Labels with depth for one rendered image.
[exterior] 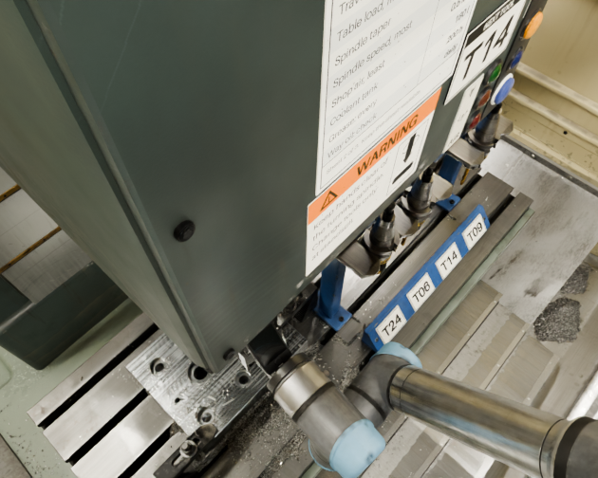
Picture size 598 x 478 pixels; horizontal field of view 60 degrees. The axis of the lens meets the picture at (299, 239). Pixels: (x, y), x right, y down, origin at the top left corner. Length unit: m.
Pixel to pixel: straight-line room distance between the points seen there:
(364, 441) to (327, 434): 0.05
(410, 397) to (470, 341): 0.66
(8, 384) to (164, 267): 1.38
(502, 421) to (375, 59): 0.49
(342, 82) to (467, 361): 1.16
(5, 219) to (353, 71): 0.91
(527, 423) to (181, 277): 0.49
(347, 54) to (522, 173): 1.37
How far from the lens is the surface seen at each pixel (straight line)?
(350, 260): 0.90
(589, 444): 0.63
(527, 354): 1.49
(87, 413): 1.21
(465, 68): 0.46
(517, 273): 1.55
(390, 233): 0.88
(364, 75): 0.31
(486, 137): 1.09
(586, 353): 1.60
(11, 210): 1.11
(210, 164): 0.24
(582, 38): 1.41
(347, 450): 0.70
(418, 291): 1.20
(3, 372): 1.69
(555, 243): 1.58
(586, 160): 1.58
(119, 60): 0.18
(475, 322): 1.43
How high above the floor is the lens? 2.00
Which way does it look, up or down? 59 degrees down
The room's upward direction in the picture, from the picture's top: straight up
